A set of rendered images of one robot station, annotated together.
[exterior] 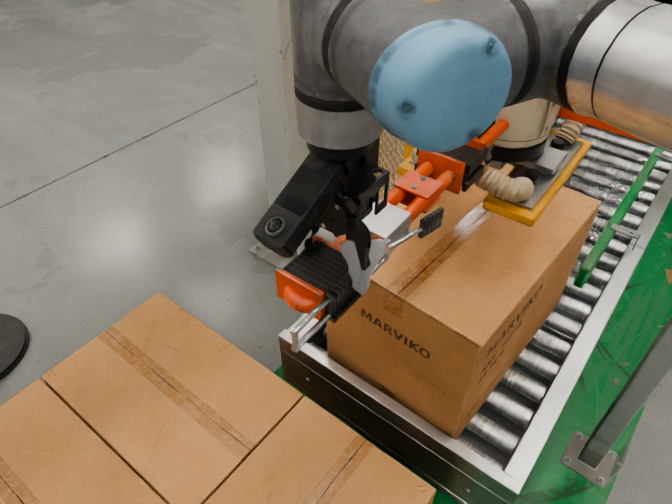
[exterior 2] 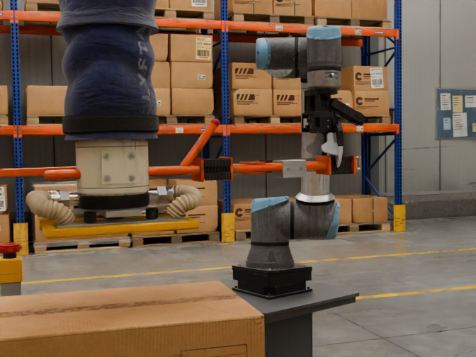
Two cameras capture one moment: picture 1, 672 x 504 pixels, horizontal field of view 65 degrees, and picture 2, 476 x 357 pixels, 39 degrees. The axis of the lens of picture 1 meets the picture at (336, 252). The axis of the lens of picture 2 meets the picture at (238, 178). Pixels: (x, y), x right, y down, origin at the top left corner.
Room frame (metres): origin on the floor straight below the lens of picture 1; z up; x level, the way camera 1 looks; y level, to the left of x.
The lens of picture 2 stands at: (2.12, 0.76, 1.33)
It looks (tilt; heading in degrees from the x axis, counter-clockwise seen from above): 3 degrees down; 213
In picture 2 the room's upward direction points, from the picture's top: 1 degrees counter-clockwise
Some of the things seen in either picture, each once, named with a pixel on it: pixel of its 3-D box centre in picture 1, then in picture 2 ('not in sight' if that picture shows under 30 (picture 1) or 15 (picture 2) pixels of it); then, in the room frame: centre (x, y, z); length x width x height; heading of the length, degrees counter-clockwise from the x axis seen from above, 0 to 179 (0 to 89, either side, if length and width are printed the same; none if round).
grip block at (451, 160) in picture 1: (450, 160); (212, 168); (0.75, -0.19, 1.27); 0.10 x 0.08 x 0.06; 53
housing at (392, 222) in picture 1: (380, 228); (289, 168); (0.58, -0.06, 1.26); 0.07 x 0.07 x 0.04; 53
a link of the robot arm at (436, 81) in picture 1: (423, 65); (318, 52); (0.39, -0.07, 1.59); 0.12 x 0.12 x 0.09; 28
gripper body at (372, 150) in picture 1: (343, 175); (321, 112); (0.49, -0.01, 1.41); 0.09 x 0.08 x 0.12; 142
